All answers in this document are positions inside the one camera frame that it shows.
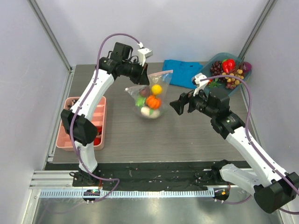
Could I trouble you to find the yellow toy mango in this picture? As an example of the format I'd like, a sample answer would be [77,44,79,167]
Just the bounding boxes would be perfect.
[151,84,163,96]

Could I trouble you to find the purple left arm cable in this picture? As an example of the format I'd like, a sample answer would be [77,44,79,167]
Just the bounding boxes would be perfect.
[70,33,143,185]

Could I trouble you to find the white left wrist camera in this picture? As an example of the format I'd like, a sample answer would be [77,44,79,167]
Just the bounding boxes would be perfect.
[137,42,153,67]

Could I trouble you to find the pink plastic divided organizer tray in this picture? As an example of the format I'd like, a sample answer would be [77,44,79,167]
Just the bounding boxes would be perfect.
[56,97,107,151]

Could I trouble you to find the blue folded cloth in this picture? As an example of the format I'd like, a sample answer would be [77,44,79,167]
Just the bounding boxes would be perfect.
[162,60,203,89]

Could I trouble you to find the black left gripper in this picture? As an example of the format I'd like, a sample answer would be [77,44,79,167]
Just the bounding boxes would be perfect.
[122,59,150,85]

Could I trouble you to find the lower red folded cloth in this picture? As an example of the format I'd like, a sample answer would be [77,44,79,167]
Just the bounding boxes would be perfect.
[93,138,101,146]

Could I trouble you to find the green toy cucumber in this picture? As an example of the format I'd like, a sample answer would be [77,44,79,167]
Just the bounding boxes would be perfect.
[135,96,146,107]

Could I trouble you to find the red toy bell pepper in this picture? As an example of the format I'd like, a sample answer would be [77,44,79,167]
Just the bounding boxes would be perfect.
[222,59,235,73]

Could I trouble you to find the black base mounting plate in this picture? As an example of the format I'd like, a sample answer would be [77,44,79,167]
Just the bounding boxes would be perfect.
[71,161,240,192]

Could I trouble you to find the small cherry tomato sprig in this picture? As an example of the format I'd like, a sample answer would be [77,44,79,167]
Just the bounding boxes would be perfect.
[207,78,221,88]

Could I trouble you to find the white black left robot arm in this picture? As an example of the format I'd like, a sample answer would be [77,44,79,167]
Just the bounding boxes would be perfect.
[61,42,153,186]

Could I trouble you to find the aluminium frame rail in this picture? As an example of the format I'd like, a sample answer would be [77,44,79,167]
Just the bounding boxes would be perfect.
[30,168,285,188]

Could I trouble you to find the beige toy potato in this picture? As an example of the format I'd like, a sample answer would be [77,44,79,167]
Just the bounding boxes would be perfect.
[140,106,160,119]

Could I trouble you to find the clear pink-dotted zip bag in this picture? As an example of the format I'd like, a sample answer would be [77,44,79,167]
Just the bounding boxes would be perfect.
[125,70,173,119]

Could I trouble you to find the white slotted cable duct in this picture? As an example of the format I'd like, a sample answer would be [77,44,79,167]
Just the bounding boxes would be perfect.
[40,188,214,198]

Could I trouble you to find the purple toy eggplant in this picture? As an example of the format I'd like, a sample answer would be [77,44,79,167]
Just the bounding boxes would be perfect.
[240,62,252,73]

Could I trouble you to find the rose patterned dark cloth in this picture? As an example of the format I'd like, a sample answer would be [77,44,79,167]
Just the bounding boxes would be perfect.
[67,99,78,110]

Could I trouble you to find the brown toy longan bunch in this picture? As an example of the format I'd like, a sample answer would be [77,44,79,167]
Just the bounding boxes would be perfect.
[220,69,244,90]

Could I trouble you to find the dark purple toy onion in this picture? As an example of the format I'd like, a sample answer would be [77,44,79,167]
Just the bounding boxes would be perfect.
[139,86,150,98]

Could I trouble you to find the teal plastic fruit basket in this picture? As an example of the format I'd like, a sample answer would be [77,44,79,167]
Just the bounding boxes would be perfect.
[199,52,251,96]

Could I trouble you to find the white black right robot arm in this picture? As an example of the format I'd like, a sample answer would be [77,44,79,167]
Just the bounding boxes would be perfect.
[170,73,299,214]

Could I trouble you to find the purple toy grape bunch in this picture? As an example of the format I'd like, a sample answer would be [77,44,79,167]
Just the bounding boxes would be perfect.
[210,61,224,76]

